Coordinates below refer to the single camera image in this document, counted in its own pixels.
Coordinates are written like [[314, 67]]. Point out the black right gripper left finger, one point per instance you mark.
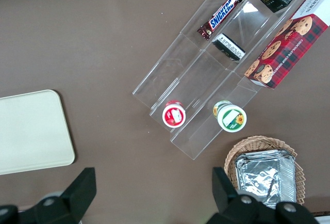
[[67, 200]]

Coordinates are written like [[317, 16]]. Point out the cream plastic tray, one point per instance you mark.
[[31, 131]]

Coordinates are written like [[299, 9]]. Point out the aluminium foil tray stack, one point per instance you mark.
[[263, 175]]

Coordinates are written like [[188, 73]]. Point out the red lid yogurt cup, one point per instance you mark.
[[174, 115]]

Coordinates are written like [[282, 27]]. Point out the green sunflower lid cup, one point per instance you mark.
[[232, 118]]

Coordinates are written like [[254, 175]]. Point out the woven wicker basket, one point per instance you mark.
[[257, 144]]

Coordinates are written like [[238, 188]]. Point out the Snickers chocolate bar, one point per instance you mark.
[[220, 16]]

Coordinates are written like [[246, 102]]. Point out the black box with white label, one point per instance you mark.
[[229, 47]]

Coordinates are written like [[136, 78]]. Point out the clear acrylic display rack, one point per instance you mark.
[[201, 79]]

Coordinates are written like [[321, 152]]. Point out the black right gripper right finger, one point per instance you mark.
[[232, 208]]

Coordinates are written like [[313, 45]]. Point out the red tartan cookie box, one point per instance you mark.
[[286, 51]]

